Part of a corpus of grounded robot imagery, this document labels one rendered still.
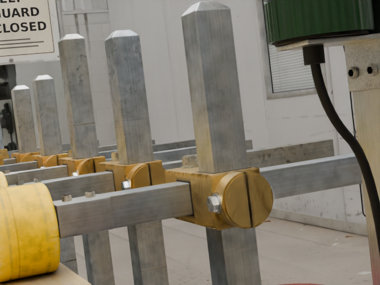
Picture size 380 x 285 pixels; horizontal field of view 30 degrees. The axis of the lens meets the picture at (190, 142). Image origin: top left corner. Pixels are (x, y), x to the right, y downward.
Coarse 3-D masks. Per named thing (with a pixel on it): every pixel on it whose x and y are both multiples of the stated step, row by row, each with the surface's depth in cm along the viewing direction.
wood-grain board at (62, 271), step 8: (56, 272) 63; (64, 272) 62; (72, 272) 62; (8, 280) 62; (16, 280) 61; (24, 280) 61; (32, 280) 60; (40, 280) 60; (48, 280) 60; (56, 280) 59; (64, 280) 59; (72, 280) 59; (80, 280) 58
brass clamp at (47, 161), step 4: (32, 156) 140; (36, 156) 136; (40, 156) 134; (44, 156) 132; (48, 156) 132; (52, 156) 131; (56, 156) 130; (60, 156) 131; (64, 156) 131; (32, 160) 140; (36, 160) 137; (40, 160) 133; (44, 160) 132; (48, 160) 130; (52, 160) 130; (56, 160) 130; (40, 164) 133; (44, 164) 131; (48, 164) 130; (52, 164) 130; (56, 164) 130; (40, 168) 131
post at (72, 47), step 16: (64, 48) 109; (80, 48) 109; (64, 64) 109; (80, 64) 110; (64, 80) 110; (80, 80) 110; (64, 96) 112; (80, 96) 110; (80, 112) 110; (80, 128) 110; (80, 144) 110; (96, 144) 111; (96, 240) 111; (96, 256) 111; (96, 272) 111; (112, 272) 112
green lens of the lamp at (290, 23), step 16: (288, 0) 38; (304, 0) 37; (320, 0) 37; (336, 0) 37; (352, 0) 38; (368, 0) 38; (272, 16) 39; (288, 16) 38; (304, 16) 38; (320, 16) 37; (336, 16) 37; (352, 16) 38; (368, 16) 38; (272, 32) 39; (288, 32) 38; (304, 32) 38; (320, 32) 37
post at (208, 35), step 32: (192, 32) 64; (224, 32) 64; (192, 64) 65; (224, 64) 64; (192, 96) 66; (224, 96) 64; (224, 128) 64; (224, 160) 64; (224, 256) 64; (256, 256) 65
